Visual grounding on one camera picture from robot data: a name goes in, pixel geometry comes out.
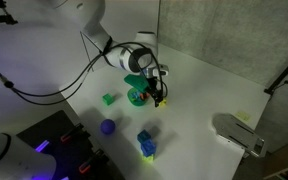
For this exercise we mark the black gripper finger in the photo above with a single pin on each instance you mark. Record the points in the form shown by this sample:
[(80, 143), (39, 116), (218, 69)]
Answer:
[(157, 101)]

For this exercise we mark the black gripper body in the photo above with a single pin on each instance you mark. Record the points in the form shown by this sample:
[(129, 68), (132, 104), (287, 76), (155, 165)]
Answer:
[(154, 91)]

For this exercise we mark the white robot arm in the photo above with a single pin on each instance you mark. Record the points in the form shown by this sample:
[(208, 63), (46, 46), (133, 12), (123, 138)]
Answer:
[(18, 161)]

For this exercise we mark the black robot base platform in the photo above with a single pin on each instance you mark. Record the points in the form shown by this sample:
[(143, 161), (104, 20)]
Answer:
[(44, 136)]

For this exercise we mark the green bowl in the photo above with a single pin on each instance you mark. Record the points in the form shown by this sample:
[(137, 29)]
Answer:
[(136, 103)]

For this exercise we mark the small blue cube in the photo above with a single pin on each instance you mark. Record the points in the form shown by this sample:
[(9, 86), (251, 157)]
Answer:
[(148, 148)]

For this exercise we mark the green cube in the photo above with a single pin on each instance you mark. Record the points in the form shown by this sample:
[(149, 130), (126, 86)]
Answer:
[(108, 99)]

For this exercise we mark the yellow spiky toy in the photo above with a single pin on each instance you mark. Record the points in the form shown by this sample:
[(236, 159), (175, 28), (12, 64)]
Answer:
[(163, 103)]

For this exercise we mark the orange rubber toy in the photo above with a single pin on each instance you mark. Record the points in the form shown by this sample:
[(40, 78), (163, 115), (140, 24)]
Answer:
[(144, 96)]

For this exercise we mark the light blue rubber toy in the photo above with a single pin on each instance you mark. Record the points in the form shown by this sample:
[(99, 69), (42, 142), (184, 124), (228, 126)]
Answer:
[(135, 96)]

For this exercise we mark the purple ball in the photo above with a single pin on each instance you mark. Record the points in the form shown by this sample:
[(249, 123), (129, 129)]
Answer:
[(107, 126)]

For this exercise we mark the lime green block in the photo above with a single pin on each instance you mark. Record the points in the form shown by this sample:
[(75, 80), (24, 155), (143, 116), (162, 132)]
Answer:
[(149, 158)]

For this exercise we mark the grey metal mounting plate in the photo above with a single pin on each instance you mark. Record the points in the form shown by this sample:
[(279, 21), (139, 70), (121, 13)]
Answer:
[(233, 130)]

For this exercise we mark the black tripod stand right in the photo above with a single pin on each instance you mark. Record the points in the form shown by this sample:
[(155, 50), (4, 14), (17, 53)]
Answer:
[(278, 82)]

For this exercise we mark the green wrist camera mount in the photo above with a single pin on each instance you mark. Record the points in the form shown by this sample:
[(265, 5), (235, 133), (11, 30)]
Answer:
[(137, 81)]

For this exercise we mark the right orange-handled clamp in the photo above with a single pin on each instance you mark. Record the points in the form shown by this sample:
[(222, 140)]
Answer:
[(85, 166)]

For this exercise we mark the orange-handled clamp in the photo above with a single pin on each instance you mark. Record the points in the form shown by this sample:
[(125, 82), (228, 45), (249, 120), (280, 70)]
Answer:
[(71, 133), (85, 166)]

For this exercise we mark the left orange-handled clamp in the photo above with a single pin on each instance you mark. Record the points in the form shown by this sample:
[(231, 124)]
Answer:
[(71, 133)]

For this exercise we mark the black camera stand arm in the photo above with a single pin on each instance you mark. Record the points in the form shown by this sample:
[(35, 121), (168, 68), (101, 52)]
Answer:
[(6, 17)]

